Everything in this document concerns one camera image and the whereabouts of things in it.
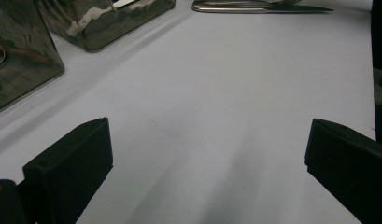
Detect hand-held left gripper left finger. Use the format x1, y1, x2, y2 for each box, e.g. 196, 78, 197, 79
22, 117, 114, 224

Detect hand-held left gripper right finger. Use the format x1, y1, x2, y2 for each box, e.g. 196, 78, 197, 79
304, 118, 382, 224

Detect translucent grey storage bin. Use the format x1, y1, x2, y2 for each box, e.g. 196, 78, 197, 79
0, 0, 65, 117
34, 0, 177, 53

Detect metal table knife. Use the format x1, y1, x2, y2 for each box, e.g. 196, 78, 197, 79
191, 1, 334, 14

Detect metal fork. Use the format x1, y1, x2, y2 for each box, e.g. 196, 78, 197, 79
192, 0, 302, 7

